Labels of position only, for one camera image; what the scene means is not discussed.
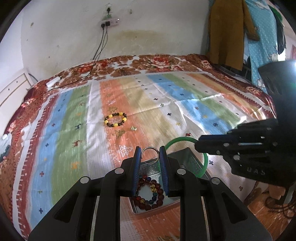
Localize yellow and brown bead bracelet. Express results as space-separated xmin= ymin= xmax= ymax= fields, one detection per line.
xmin=104 ymin=112 xmax=127 ymax=128

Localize green jade bangle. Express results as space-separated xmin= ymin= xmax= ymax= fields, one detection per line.
xmin=158 ymin=136 xmax=209 ymax=178

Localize black cable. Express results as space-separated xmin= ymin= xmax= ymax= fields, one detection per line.
xmin=78 ymin=25 xmax=110 ymax=80
xmin=49 ymin=24 xmax=105 ymax=91

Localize blue polka dot curtain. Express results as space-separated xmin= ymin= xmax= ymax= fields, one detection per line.
xmin=246 ymin=1 xmax=278 ymax=92

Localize white wall power strip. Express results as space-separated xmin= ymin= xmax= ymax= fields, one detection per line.
xmin=101 ymin=18 xmax=120 ymax=27

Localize multicolour glass bead bracelet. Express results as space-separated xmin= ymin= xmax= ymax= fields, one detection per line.
xmin=132 ymin=175 xmax=165 ymax=211

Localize silver ring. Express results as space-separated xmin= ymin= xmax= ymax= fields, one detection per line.
xmin=140 ymin=146 xmax=160 ymax=165

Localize white charger adapter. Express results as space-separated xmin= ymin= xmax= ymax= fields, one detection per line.
xmin=46 ymin=76 xmax=61 ymax=88

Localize floral brown blanket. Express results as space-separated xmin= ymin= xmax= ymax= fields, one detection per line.
xmin=0 ymin=53 xmax=278 ymax=232

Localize brown hanging coat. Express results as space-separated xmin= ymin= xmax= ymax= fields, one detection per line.
xmin=208 ymin=0 xmax=259 ymax=70

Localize white cabinet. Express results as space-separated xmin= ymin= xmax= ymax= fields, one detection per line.
xmin=1 ymin=69 xmax=36 ymax=135

